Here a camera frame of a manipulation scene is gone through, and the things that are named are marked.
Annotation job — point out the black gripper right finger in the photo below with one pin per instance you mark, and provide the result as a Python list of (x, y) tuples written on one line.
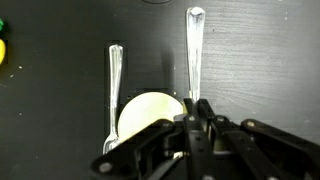
[(283, 150)]

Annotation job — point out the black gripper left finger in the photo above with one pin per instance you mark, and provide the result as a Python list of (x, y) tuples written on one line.
[(133, 146)]

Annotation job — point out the silver metal fork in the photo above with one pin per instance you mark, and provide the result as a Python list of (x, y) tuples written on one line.
[(115, 93), (195, 50)]

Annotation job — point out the small yellow plate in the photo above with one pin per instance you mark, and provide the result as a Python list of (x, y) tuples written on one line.
[(146, 110)]

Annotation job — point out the yellow toy banana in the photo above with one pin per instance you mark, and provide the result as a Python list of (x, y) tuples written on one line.
[(2, 51)]

